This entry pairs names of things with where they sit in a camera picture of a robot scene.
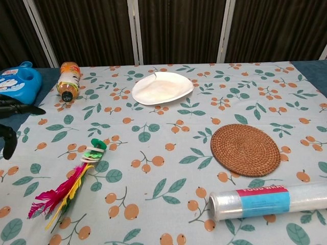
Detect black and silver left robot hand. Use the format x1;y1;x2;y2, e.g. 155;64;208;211
0;93;47;160

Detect small red green object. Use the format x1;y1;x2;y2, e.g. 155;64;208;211
27;138;107;231

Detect blue detergent pump bottle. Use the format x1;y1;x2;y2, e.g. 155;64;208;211
0;60;43;105

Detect orange juice plastic bottle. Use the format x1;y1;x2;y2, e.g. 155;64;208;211
56;61;82;102

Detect white round paper plate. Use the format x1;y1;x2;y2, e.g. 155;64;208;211
131;71;194;106

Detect floral orange fruit tablecloth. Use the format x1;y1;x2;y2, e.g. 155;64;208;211
0;62;327;245

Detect dark folding screen white frames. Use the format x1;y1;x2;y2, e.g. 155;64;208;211
0;0;327;69

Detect brown woven rattan coaster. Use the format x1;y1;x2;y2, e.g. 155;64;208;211
210;124;282;177

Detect food wrap roll blue label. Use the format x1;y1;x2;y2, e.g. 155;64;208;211
208;181;327;223

